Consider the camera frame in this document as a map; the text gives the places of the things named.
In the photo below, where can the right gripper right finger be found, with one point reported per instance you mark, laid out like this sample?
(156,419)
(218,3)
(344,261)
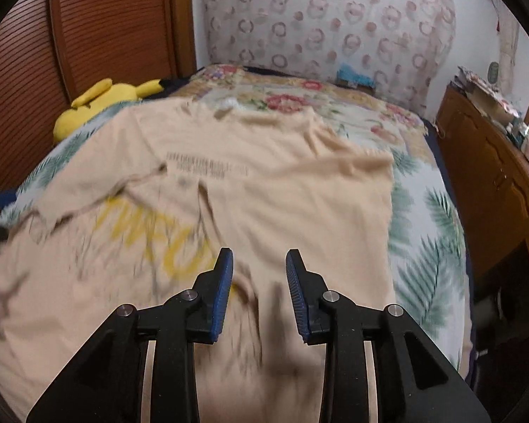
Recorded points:
(414,380)

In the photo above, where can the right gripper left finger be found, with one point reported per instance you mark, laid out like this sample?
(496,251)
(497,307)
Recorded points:
(103,381)

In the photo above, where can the beige t-shirt yellow print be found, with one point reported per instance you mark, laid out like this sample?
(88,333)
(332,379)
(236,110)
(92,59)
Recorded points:
(146,204)

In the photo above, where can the palm leaf print blanket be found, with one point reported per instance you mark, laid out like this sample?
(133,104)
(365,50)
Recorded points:
(426,249)

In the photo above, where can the wooden sideboard cabinet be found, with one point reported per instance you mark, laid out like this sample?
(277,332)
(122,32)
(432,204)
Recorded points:
(490,182)

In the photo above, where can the floral bedspread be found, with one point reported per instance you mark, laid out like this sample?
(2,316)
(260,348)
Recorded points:
(360,117)

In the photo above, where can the cardboard box on sideboard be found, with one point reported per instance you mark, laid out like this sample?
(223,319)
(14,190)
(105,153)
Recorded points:
(497,109)

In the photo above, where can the yellow Pikachu plush toy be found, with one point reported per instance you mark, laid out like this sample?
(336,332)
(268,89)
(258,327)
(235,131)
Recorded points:
(97,98)

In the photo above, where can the blue tissue box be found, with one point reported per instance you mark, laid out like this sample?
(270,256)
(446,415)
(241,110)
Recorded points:
(349,77)

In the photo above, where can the small round desk fan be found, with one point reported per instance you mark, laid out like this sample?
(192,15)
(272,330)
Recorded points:
(493,73)

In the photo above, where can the wooden slatted headboard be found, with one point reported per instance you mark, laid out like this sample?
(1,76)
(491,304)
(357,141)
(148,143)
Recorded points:
(51,51)

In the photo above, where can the patterned lace curtain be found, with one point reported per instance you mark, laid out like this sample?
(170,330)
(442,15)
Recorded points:
(399,44)

